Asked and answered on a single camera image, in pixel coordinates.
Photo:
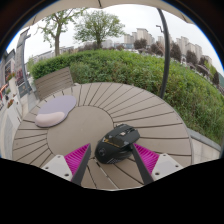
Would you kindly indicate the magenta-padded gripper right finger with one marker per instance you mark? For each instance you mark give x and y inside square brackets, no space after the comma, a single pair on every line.
[163,165]

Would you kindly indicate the green hedge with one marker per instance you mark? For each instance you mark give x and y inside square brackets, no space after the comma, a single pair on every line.
[150,76]

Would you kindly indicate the round bushy green tree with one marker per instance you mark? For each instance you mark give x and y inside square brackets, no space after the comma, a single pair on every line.
[98,26]

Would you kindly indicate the lilac mouse pad with wrist rest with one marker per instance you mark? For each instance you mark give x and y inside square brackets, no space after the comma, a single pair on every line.
[55,111]

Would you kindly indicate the grey slatted outdoor chair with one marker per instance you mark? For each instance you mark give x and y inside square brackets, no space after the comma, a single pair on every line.
[53,81]

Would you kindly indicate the beige umbrella canopy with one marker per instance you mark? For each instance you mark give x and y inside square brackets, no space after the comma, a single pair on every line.
[100,4]

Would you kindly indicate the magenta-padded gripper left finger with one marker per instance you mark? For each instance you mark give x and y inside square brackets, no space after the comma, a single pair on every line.
[60,165]

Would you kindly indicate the black computer mouse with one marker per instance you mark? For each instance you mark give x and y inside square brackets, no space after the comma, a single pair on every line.
[115,146]

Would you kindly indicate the black curved umbrella pole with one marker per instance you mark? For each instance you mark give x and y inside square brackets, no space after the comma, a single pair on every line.
[166,50]

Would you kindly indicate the dark display sign board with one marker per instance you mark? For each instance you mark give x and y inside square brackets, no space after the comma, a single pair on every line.
[20,63]

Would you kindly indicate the white flower planter box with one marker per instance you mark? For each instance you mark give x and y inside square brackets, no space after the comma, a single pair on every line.
[12,85]
[13,115]

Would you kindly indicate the sparse-leaved tree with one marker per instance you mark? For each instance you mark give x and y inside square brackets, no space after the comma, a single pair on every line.
[56,33]

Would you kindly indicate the group of beige apartment buildings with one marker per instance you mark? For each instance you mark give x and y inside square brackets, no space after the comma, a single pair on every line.
[143,35]

